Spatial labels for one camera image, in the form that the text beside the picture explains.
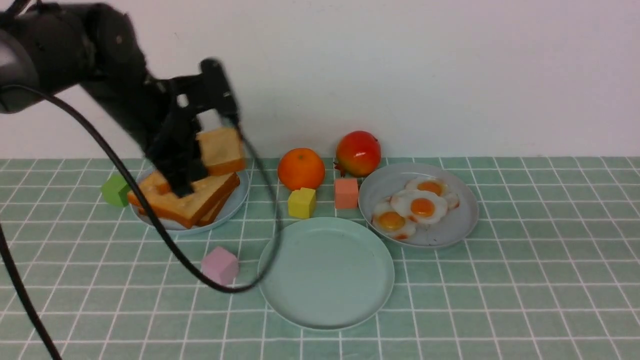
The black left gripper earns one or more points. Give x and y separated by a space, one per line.
161 116

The toast slice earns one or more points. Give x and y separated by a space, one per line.
194 210
222 151
155 183

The fried egg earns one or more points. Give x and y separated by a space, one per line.
390 223
421 207
437 186

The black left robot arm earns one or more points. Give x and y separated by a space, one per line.
50 47

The light blue bread plate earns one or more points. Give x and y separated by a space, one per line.
233 204

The green cube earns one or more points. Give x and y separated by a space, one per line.
115 191

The orange fruit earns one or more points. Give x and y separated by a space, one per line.
301 168

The yellow cube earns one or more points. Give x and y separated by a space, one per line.
302 203

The pink cube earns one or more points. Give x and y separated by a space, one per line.
220 266

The red pomegranate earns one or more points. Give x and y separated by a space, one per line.
358 154

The salmon cube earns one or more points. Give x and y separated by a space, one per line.
346 193

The mint green plate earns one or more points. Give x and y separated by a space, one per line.
329 274

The grey-blue egg plate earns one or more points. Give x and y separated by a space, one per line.
454 227

